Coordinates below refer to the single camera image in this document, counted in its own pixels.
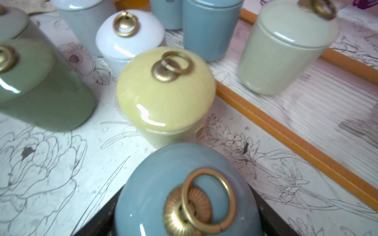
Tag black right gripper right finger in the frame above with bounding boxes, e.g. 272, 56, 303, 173
251, 187, 299, 236

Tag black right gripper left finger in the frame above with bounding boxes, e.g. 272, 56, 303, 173
73, 188, 122, 236

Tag wooden three-tier shelf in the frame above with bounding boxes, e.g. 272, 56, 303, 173
113, 0, 378, 211

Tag blue tea canister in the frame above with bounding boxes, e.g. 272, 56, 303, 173
183, 0, 244, 62
114, 143, 263, 236
150, 0, 183, 30

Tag pale yellow-green tea canister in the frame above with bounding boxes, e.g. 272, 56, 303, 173
116, 47, 216, 148

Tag sage green tea canister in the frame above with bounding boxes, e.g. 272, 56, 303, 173
1, 39, 95, 132

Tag pale green tea canister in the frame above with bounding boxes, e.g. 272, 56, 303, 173
237, 1, 340, 95

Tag white tea canister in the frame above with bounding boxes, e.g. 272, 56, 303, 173
95, 9, 165, 77
51, 0, 117, 57

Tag cream tea canister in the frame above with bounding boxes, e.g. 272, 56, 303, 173
1, 5, 41, 43

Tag beige work glove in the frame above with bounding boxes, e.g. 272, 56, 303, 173
1, 0, 56, 14

